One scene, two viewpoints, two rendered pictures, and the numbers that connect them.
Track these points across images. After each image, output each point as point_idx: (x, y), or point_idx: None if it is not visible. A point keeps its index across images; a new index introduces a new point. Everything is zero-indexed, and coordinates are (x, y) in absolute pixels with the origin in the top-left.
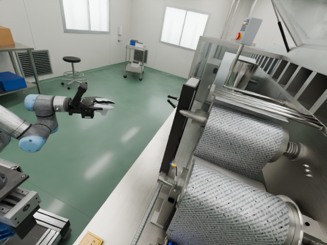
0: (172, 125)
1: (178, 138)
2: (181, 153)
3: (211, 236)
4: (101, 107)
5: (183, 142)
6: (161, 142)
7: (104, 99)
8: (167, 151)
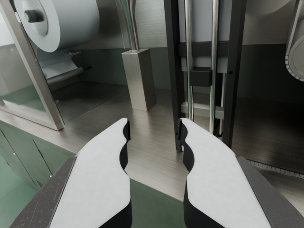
0: (239, 35)
1: (240, 59)
2: (168, 132)
3: None
4: (234, 160)
5: (139, 128)
6: (138, 157)
7: (98, 148)
8: (233, 106)
